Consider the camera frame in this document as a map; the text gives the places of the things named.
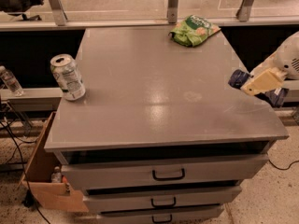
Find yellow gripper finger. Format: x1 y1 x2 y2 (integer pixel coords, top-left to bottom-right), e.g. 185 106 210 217
241 67 287 96
250 52 278 77

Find clear plastic water bottle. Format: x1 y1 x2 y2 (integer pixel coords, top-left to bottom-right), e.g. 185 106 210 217
0 65 23 96

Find small bottle in box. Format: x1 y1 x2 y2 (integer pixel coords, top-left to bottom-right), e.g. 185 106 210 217
51 166 62 183

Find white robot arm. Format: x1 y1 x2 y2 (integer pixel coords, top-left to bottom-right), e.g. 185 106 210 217
241 32 299 96

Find metal window railing frame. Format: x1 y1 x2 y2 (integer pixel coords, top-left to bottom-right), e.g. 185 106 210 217
0 0 299 33

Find grey drawer cabinet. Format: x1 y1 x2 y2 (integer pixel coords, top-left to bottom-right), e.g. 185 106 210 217
44 25 290 224

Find brown cardboard box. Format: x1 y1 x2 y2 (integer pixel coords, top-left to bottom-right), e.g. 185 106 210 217
21 112 88 212

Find black floor cable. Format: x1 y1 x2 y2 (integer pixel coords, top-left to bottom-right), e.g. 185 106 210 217
0 103 51 224
267 158 299 172

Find middle grey drawer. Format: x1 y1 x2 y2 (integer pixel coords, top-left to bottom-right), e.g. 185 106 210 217
83 186 241 213

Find top grey drawer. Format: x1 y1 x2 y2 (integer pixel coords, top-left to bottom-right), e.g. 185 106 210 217
62 154 268 189

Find grey drawer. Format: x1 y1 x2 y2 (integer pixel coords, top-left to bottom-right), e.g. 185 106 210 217
83 186 241 213
96 204 223 224
62 154 268 189

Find black floor cable right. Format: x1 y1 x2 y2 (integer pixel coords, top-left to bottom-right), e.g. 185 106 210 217
267 158 299 172

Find white green soda can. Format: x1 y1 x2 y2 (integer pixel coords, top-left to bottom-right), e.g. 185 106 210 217
50 54 86 101

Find bottom grey drawer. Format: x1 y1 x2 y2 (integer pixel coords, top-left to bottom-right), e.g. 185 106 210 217
96 204 223 224

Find black floor cable left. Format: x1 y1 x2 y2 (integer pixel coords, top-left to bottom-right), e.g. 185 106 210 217
0 103 51 224

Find blue rxbar blueberry wrapper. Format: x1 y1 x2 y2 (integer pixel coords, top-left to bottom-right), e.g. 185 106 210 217
228 69 289 108

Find green rice chip bag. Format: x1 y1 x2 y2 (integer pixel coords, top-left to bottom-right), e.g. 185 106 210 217
169 15 221 47

